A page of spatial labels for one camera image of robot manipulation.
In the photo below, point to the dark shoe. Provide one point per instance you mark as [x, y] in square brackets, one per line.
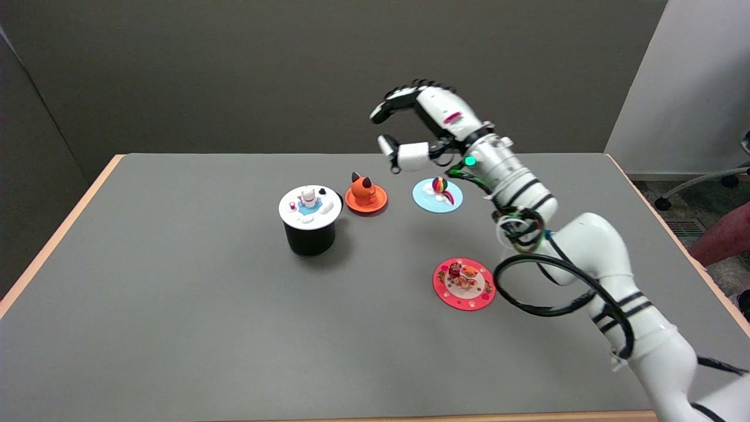
[745, 306]

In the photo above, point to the office chair base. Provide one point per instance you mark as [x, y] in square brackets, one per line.
[697, 180]

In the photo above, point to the light blue lid with balloon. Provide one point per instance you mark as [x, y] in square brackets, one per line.
[426, 199]

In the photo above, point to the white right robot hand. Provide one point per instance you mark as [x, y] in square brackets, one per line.
[448, 114]

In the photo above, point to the black cup teal inside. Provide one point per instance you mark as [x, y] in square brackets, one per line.
[309, 240]

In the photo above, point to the floor vent grille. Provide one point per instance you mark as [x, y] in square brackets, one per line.
[685, 228]

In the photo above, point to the person's leg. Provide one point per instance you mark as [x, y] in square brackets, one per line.
[726, 237]

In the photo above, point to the red lid with figures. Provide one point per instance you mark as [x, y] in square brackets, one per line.
[463, 296]

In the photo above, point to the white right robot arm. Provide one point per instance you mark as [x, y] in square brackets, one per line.
[592, 246]

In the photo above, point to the white lid with cat figure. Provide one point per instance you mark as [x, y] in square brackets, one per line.
[296, 214]

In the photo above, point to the orange lid with cat figure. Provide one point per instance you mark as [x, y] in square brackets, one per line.
[364, 196]

